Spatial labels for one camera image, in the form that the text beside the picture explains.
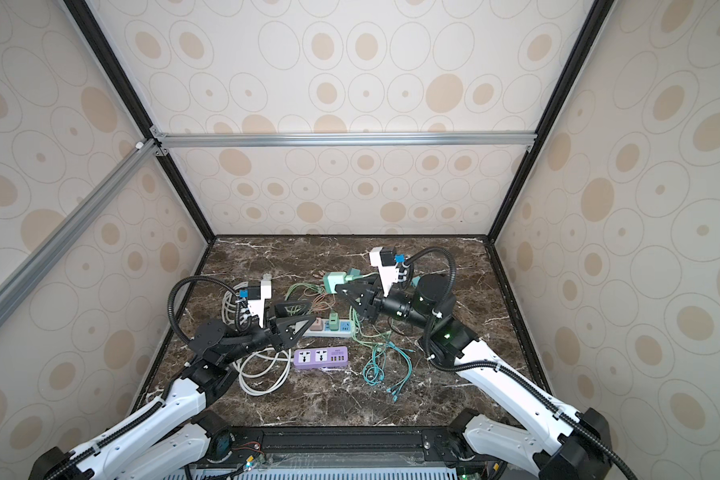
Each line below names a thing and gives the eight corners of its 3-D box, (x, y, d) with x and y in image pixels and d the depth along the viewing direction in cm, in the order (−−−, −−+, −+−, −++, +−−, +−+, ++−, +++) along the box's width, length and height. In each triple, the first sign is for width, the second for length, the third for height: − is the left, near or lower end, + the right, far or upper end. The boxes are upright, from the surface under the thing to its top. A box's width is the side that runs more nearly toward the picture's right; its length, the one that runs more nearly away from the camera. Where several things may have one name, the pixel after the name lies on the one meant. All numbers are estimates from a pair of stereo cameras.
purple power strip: (293, 368, 88) (291, 364, 86) (296, 350, 92) (294, 346, 89) (348, 368, 88) (347, 364, 86) (348, 350, 92) (348, 346, 89)
